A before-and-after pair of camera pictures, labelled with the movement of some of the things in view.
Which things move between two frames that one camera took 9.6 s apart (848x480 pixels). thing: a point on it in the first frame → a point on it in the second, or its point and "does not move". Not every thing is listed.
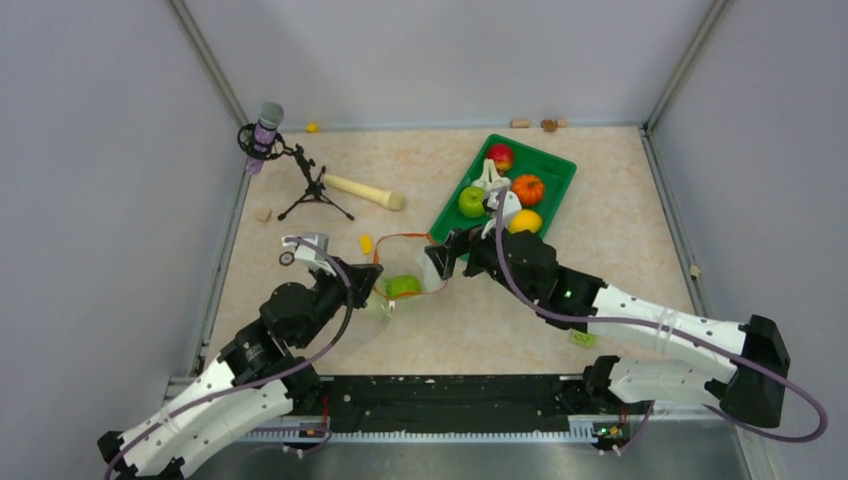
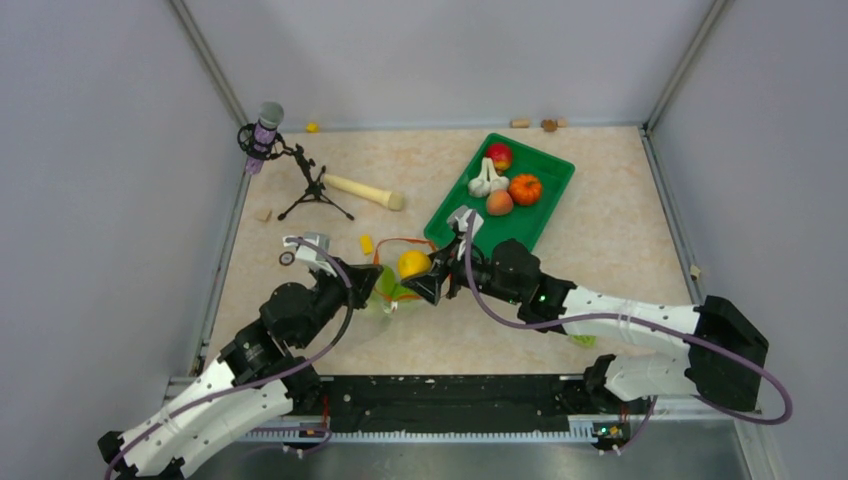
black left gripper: (364, 278) does not move
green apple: (471, 201) → (388, 286)
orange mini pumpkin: (529, 189) does not move
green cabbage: (376, 304) does not move
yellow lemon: (525, 219) → (413, 263)
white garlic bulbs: (491, 179) does not move
